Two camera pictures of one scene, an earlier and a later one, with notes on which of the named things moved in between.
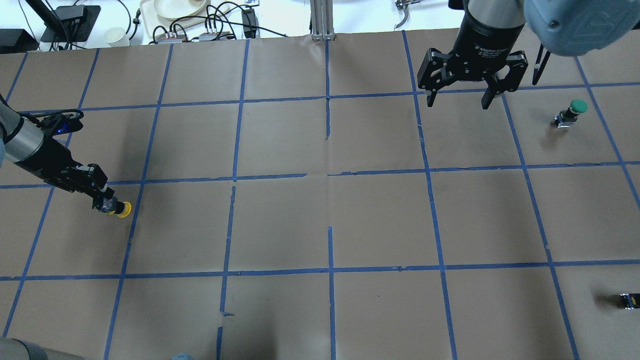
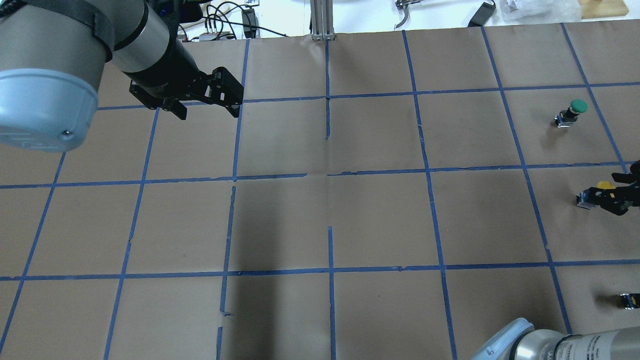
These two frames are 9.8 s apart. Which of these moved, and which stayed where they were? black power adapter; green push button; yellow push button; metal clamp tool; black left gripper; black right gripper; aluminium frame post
Moved: black left gripper; black right gripper; yellow push button
Stayed: metal clamp tool; aluminium frame post; black power adapter; green push button
